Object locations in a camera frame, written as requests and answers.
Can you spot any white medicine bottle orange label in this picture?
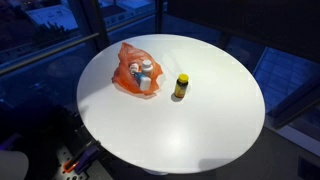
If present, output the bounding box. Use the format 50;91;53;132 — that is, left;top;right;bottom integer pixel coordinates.
140;59;155;77

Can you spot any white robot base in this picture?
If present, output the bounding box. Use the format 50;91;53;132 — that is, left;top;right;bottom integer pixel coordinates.
0;149;30;180

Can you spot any yellow cap amber bottle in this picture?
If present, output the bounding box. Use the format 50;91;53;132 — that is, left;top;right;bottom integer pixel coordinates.
173;73;190;99

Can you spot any small white bottle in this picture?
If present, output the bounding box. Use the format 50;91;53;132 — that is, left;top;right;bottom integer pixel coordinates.
129;62;140;75

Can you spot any blue and white tube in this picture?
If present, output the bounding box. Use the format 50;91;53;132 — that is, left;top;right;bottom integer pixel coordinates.
133;72;152;92

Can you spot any orange plastic bag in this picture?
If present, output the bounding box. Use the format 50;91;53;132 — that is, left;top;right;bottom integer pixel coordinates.
111;41;164;97

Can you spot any purple clamp orange tip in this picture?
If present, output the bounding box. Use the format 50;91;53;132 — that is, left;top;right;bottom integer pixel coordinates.
61;144;101;176

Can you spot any dark roller blind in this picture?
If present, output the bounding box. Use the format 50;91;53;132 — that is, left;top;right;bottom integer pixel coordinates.
166;0;320;64

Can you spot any dark metal handrail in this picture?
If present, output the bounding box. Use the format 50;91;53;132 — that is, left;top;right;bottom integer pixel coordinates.
0;32;100;76

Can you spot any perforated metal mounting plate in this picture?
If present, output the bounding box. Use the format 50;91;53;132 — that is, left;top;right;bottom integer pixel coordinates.
54;146;89;180

